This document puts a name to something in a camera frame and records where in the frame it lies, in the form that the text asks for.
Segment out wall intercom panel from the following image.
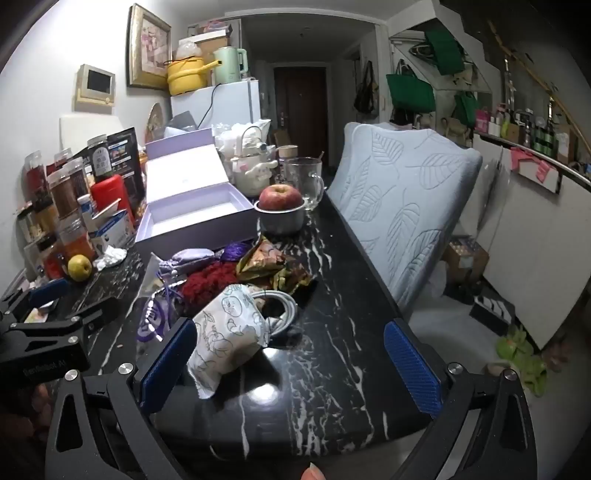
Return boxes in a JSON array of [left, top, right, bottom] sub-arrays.
[[75, 64, 116, 108]]

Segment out orange spice jar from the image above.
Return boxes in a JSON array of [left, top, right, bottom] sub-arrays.
[[60, 217, 99, 262]]

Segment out red canister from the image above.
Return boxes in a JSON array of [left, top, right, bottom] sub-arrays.
[[90, 174, 136, 228]]

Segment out dark hanging bag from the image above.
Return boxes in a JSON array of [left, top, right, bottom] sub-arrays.
[[353, 60, 380, 114]]

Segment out white cartoon teapot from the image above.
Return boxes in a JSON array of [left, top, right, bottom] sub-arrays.
[[230, 126, 280, 197]]

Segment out black power cord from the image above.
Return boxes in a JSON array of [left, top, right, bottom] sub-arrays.
[[198, 84, 219, 131]]

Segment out small metal bowl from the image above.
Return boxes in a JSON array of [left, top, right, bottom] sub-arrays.
[[254, 200, 308, 237]]

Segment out white cartoon print pouch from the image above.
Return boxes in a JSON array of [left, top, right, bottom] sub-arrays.
[[187, 284, 271, 400]]

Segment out yellow green apple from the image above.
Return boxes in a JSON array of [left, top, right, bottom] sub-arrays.
[[68, 255, 93, 281]]

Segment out blue and white box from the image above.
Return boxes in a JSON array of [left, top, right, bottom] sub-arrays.
[[88, 210, 136, 253]]

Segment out white cabinet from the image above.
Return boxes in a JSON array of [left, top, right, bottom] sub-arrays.
[[462, 138, 591, 352]]

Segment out purple foil packet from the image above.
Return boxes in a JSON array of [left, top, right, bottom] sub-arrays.
[[137, 295, 182, 343]]

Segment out person's left hand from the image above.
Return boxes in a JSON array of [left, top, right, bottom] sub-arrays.
[[28, 383, 52, 415]]

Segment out cardboard box with white lid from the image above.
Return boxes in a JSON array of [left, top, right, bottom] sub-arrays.
[[187, 25, 234, 64]]

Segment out lavender gift box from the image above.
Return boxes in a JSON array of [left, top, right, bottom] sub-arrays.
[[135, 128, 262, 253]]

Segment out crumpled white tissue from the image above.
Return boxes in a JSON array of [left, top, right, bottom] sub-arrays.
[[92, 247, 128, 271]]

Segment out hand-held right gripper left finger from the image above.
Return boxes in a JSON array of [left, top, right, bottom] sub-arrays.
[[45, 318, 199, 480]]

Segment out pink paper notes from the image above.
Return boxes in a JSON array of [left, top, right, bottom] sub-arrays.
[[510, 148, 551, 184]]

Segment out red knitted pouch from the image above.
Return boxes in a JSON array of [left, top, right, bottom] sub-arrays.
[[178, 262, 242, 317]]

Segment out green gold snack packet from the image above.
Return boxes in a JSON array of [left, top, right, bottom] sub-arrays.
[[270, 265, 315, 293]]

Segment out open cardboard box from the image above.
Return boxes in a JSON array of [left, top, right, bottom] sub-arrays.
[[442, 235, 491, 283]]

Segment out lavender sachet bag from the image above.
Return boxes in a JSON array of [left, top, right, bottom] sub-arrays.
[[159, 248, 216, 278]]

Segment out brown spice jar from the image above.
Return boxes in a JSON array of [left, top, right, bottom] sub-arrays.
[[46, 169, 86, 223], [65, 157, 91, 195]]

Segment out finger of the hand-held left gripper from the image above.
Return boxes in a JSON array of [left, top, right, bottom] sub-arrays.
[[0, 277, 71, 320], [11, 296, 122, 345]]

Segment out white fridge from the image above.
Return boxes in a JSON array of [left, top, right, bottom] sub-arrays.
[[170, 79, 262, 136]]

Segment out light blue leaf pillow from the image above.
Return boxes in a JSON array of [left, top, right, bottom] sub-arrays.
[[330, 122, 484, 320]]

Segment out triangular brown snack packet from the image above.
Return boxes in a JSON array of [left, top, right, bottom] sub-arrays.
[[235, 234, 288, 280]]

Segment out green slippers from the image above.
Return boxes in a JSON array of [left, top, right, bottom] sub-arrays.
[[496, 325, 548, 396]]

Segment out pale green electric kettle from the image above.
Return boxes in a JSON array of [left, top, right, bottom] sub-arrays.
[[213, 46, 250, 86]]

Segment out white coiled cable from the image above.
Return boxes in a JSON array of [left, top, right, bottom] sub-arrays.
[[252, 288, 299, 337]]

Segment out grey envelope bag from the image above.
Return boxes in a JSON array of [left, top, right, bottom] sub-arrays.
[[164, 113, 200, 139]]

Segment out yellow pot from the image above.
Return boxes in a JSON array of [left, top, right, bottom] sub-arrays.
[[166, 58, 221, 97]]

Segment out round woven mat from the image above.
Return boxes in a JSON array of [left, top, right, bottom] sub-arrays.
[[144, 102, 165, 144]]

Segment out row of bottles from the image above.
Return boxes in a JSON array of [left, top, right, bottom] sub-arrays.
[[477, 104, 580, 161]]

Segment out green tote bag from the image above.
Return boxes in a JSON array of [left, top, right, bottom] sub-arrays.
[[425, 30, 465, 75], [386, 73, 437, 114], [455, 91, 479, 128]]

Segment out dark brown door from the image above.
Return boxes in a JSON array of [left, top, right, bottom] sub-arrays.
[[273, 66, 329, 158]]

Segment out glass mug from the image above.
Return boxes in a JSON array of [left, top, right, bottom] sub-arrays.
[[283, 157, 327, 211]]

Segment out red apple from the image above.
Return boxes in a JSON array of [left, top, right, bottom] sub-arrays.
[[259, 184, 304, 212]]

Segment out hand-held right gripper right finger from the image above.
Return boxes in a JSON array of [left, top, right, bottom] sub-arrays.
[[383, 318, 539, 480]]

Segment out gold framed picture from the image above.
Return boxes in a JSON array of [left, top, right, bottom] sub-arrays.
[[126, 4, 173, 91]]

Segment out red spice jar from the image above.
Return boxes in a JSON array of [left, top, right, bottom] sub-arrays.
[[25, 151, 52, 205]]

